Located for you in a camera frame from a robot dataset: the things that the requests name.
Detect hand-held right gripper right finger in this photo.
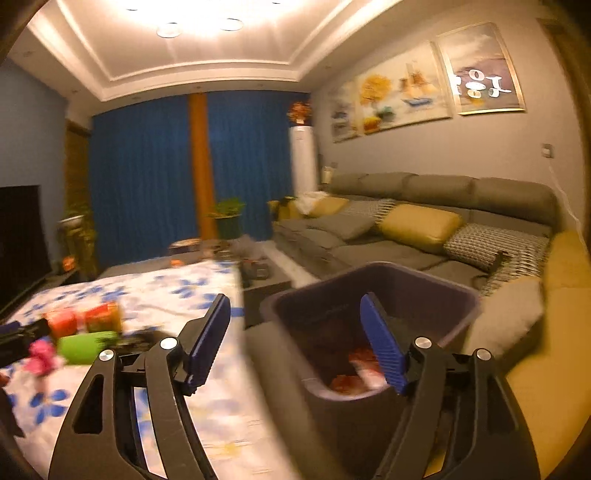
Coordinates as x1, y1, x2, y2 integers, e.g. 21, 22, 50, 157
360, 293, 541, 480

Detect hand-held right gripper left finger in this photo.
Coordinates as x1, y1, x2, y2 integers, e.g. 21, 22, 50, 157
48, 294, 230, 480

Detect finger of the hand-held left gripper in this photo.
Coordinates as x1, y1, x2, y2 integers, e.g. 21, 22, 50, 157
0, 318, 51, 340
0, 339, 36, 361

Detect pink plastic bag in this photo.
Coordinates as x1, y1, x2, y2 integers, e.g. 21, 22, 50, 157
25, 342, 64, 376

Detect red plastic wrapper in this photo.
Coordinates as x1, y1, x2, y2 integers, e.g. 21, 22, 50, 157
46, 308, 78, 337

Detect red white plastic bag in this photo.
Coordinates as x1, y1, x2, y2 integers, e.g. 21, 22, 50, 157
330, 346, 394, 396

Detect green corrugated cup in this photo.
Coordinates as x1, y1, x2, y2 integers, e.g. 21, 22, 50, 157
59, 330, 117, 364

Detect dark grey plastic bin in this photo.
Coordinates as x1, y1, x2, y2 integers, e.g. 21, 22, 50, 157
259, 261, 483, 480

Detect black plastic bag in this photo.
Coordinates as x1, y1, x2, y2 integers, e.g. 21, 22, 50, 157
111, 330, 163, 352

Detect red paper cup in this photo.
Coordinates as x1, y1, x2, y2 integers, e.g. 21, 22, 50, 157
85, 302, 122, 333

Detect grey television cabinet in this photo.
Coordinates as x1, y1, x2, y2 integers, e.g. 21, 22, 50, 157
0, 268, 89, 325

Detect blue floral tablecloth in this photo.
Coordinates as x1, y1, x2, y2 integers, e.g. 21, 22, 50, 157
0, 261, 306, 480

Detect black television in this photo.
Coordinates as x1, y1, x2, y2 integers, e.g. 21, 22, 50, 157
0, 185, 52, 315

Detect trailing potted plant on stand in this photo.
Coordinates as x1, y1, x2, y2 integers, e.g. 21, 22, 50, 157
58, 203, 100, 278

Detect plump grey cushion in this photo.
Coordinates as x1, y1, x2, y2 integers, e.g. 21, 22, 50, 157
462, 277, 546, 371

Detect potted plant in green pot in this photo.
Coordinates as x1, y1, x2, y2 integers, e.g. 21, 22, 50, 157
208, 198, 247, 240

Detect large yellow cushion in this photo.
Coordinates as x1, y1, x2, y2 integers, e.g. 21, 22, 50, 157
378, 204, 465, 254

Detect flat grey cushion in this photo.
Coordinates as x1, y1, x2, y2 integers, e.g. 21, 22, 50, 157
305, 213, 378, 241

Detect small black white patterned cushion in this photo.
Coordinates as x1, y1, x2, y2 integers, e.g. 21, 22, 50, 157
344, 198, 398, 227

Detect fine houndstooth cushion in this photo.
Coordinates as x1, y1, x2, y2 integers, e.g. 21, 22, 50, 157
480, 263, 542, 296

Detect black garment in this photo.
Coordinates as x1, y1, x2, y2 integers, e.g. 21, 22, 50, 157
268, 196, 297, 223

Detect large black white patterned cushion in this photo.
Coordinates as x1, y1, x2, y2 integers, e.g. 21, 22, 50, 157
445, 223, 550, 273

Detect small yellow cushion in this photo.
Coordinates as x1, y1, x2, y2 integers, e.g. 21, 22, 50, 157
307, 197, 351, 219

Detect white clothes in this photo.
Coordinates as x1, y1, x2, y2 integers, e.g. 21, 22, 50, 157
295, 190, 330, 214

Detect blue curtain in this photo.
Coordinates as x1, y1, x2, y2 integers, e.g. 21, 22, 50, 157
205, 90, 315, 241
90, 92, 204, 274

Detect grey yellow sectional sofa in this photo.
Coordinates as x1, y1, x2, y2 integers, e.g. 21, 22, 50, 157
268, 172, 588, 480

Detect orange curtain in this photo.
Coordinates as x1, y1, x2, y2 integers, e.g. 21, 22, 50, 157
188, 92, 218, 241

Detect white floor air conditioner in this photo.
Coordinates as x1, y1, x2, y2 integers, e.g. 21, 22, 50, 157
288, 126, 321, 197

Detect small landscape painting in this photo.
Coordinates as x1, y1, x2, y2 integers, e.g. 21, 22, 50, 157
327, 83, 361, 143

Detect red gold flower arrangement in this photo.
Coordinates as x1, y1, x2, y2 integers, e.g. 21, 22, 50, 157
286, 100, 311, 126

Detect sailing ship painting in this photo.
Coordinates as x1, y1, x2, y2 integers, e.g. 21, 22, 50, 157
353, 42, 454, 136

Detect purple sky painting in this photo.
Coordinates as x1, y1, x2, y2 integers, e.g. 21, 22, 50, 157
436, 21, 526, 116

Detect white charging cable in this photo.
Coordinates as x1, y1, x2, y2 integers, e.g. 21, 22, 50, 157
549, 165, 579, 232

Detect ring ceiling lamp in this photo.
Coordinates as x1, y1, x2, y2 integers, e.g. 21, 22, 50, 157
124, 0, 283, 38

